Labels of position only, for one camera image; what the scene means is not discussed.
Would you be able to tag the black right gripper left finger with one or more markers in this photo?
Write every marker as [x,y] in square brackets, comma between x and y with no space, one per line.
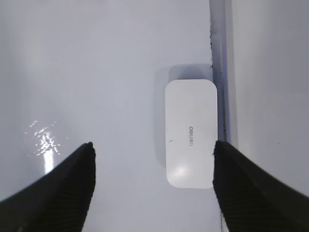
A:
[57,202]

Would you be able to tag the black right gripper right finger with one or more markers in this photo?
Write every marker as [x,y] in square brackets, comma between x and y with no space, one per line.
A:
[251,200]

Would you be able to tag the white whiteboard eraser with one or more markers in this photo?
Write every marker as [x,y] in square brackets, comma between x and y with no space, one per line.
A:
[191,130]

